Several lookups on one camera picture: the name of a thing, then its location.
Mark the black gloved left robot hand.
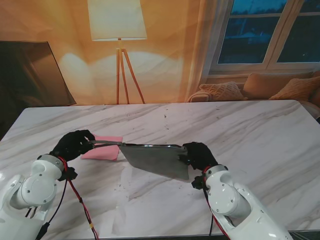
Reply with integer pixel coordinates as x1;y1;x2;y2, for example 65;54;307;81
49;129;96;162

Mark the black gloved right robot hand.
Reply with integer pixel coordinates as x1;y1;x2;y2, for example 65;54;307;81
178;141;218;171

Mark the pink cloth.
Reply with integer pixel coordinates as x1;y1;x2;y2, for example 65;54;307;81
80;134;124;161

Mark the grey felt pouch with strap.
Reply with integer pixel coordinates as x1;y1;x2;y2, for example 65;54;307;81
88;139;190;180

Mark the printed living room backdrop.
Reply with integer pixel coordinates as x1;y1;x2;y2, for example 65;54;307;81
0;0;320;142

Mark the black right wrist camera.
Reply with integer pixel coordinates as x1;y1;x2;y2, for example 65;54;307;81
191;175;206;190

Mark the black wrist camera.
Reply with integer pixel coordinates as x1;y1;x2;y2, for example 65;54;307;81
191;175;206;190
57;166;77;181

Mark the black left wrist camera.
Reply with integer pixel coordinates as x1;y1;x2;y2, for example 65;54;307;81
57;166;77;181

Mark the red black left arm cable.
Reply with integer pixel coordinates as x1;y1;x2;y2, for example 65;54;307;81
37;156;101;240

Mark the red black arm cable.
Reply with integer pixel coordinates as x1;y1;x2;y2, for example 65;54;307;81
202;166;230;237
37;156;101;240

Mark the red black right arm cable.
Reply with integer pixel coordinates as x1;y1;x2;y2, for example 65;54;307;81
202;166;230;237

